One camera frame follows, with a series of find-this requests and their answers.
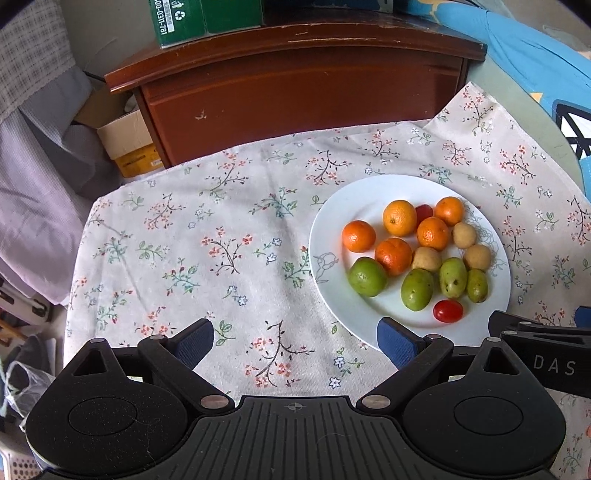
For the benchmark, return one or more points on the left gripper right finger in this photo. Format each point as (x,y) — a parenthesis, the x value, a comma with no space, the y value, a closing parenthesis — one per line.
(419,362)

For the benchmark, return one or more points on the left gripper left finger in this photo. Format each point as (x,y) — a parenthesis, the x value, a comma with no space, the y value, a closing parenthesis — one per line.
(171,362)

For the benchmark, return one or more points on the red cherry tomato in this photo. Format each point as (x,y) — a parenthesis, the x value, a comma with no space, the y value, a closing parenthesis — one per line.
(448,311)
(423,212)

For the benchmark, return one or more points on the green jujube fruit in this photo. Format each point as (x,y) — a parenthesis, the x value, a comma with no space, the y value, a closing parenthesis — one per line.
(477,286)
(453,276)
(417,289)
(367,277)

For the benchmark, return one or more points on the brown longan fruit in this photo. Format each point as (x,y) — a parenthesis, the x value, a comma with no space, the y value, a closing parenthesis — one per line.
(464,235)
(427,258)
(478,256)

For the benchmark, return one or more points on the orange tangerine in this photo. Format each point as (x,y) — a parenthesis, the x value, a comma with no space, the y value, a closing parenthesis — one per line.
(400,218)
(358,236)
(451,210)
(434,233)
(395,255)

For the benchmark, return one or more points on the white ceramic plate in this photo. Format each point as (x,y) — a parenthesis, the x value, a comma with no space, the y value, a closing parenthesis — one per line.
(366,200)

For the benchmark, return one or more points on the checkered grey bed sheet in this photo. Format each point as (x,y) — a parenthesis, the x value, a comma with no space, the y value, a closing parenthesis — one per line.
(52,168)

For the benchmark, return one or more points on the open cardboard box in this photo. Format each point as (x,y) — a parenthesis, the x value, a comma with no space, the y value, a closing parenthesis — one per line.
(122,131)

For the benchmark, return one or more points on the blue plush pillow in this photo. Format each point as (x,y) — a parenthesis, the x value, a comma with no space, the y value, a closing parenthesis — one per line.
(554,74)

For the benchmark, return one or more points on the dark wooden cabinet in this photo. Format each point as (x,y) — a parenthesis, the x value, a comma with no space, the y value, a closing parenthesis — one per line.
(321,68)

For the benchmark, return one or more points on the green milk carton box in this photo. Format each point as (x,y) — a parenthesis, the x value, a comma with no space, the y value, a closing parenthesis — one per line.
(179,21)

